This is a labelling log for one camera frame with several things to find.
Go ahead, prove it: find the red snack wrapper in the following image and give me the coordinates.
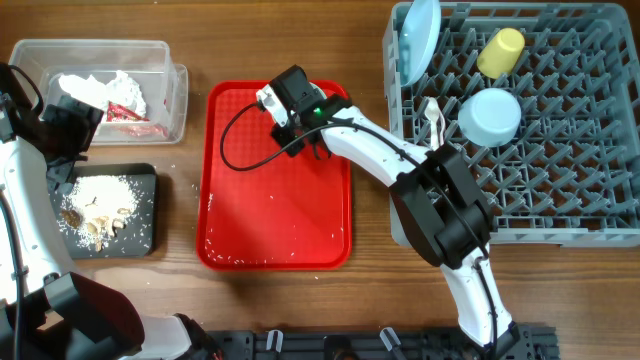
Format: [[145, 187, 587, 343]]
[[106, 102, 168, 137]]

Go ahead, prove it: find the light blue plate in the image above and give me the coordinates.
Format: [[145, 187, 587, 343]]
[[398, 0, 442, 87]]

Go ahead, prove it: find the clear plastic waste bin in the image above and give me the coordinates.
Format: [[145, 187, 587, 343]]
[[9, 39, 189, 146]]

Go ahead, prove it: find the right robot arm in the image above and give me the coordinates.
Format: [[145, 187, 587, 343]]
[[256, 65, 515, 359]]

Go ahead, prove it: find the grey dishwasher rack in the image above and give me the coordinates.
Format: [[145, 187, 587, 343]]
[[382, 1, 639, 247]]

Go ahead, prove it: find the light blue bowl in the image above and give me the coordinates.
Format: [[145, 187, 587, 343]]
[[458, 88, 522, 147]]

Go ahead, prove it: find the white plastic fork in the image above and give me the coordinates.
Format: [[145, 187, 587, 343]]
[[438, 113, 446, 146]]

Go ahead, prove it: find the white napkin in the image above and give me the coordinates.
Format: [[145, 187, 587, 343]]
[[58, 70, 147, 117]]

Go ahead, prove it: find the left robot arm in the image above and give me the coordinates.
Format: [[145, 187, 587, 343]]
[[1, 64, 224, 359]]

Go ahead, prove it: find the food scraps and rice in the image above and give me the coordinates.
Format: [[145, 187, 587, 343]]
[[57, 175, 150, 255]]

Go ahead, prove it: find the green saucer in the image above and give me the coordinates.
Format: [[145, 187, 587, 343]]
[[309, 82, 327, 99]]

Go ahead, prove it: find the red serving tray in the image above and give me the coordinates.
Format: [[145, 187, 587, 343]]
[[195, 80, 352, 271]]

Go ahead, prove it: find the yellow plastic cup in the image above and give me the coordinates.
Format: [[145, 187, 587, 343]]
[[477, 28, 525, 79]]

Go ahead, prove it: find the white plastic spoon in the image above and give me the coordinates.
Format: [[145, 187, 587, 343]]
[[424, 97, 441, 150]]

